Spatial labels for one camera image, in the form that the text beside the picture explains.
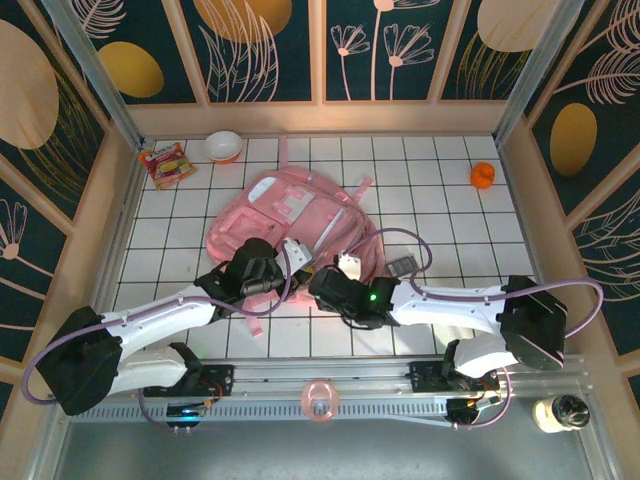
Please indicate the white bottle black cap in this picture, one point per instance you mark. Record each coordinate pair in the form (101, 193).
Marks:
(560, 414)

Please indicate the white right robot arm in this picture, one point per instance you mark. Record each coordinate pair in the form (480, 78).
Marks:
(450, 305)

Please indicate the aluminium frame post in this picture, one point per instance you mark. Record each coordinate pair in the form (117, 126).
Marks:
(100, 85)
(535, 65)

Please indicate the orange bowl white inside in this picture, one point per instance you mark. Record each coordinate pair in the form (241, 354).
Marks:
(222, 146)

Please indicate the red yellow snack packet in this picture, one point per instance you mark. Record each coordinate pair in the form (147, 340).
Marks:
(167, 165)

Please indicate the orange pumpkin toy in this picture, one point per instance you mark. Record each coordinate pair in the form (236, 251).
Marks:
(483, 176)

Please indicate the pink student backpack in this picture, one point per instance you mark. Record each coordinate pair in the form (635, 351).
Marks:
(295, 220)

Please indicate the black controller board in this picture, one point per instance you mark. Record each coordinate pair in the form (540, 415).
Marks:
(185, 412)
(465, 411)

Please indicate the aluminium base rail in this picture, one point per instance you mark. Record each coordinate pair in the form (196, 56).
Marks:
(325, 372)

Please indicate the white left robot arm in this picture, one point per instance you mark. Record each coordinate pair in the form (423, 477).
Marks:
(160, 310)

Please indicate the pink tape roll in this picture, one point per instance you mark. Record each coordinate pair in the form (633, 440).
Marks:
(320, 401)

